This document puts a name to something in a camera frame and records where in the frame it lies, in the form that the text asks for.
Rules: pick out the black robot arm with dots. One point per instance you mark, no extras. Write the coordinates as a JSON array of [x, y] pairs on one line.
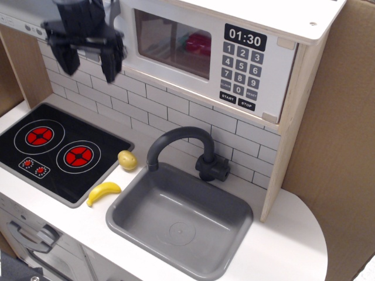
[[88, 26]]

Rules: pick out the yellow toy banana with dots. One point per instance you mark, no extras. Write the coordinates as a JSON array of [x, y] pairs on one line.
[[102, 190]]

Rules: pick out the black toy stove top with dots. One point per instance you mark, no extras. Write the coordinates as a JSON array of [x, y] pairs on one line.
[[59, 154]]

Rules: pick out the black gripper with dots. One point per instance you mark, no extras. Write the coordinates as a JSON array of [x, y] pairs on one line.
[[66, 37]]

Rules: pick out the red toy chili pepper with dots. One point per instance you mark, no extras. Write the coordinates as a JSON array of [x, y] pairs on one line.
[[196, 43]]

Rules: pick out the white toy microwave door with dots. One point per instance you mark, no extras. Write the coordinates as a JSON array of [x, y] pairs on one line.
[[247, 70]]

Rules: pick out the grey oven door handle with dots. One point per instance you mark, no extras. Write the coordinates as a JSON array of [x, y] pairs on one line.
[[42, 241]]

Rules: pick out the yellow toy potato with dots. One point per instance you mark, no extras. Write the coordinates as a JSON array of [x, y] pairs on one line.
[[127, 160]]

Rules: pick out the grey range hood panel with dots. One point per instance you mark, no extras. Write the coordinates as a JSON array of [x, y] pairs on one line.
[[27, 16]]

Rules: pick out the brown cardboard panel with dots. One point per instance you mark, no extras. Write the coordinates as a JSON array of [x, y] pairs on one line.
[[332, 165]]

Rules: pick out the grey plastic sink basin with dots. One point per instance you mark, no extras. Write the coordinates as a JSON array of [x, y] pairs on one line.
[[190, 224]]

